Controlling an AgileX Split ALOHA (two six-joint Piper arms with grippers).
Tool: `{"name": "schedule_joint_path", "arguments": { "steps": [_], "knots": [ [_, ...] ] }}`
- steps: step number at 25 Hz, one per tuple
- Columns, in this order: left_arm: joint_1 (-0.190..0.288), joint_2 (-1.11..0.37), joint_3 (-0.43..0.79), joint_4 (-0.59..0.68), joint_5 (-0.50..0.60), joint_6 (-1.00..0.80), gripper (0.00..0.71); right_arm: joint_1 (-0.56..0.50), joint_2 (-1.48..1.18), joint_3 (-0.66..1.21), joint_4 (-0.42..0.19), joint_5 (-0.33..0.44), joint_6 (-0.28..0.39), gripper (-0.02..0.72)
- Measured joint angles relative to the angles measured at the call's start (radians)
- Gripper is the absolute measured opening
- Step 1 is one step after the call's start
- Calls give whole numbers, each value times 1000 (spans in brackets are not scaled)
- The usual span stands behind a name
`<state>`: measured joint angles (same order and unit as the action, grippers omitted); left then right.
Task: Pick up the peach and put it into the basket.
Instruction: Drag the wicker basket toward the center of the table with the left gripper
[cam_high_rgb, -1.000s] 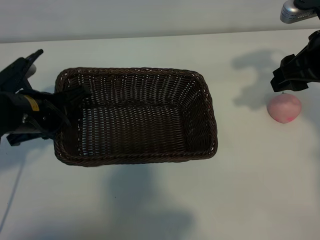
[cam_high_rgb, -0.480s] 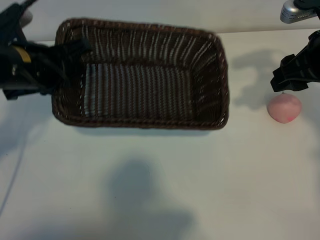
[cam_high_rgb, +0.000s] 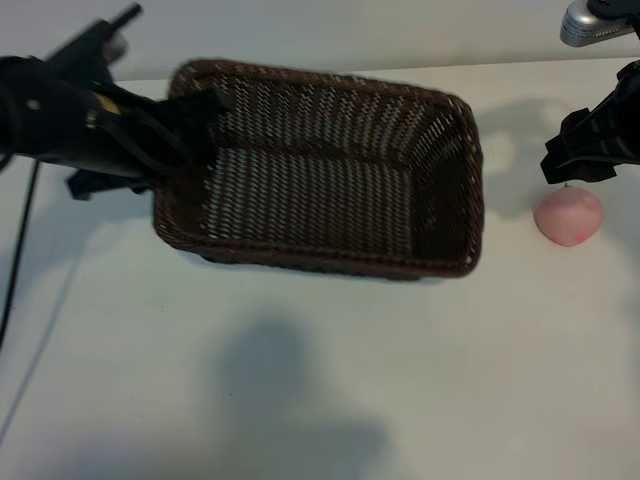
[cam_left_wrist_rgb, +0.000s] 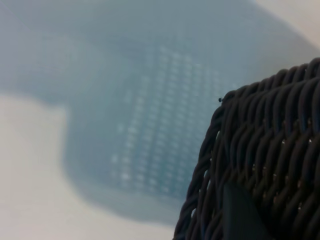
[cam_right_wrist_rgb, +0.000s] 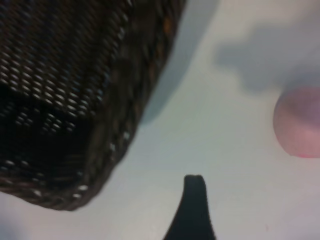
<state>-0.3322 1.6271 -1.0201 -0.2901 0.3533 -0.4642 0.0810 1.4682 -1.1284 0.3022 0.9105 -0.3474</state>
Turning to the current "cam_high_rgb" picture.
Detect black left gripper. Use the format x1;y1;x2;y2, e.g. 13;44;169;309
66;84;234;202

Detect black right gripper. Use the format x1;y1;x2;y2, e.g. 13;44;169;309
539;58;640;186

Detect dark brown wicker basket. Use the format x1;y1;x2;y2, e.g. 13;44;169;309
152;58;486;281

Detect pink peach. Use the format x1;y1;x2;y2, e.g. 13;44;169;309
533;187;605;248

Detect thin black cable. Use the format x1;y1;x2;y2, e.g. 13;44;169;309
0;159;42;351

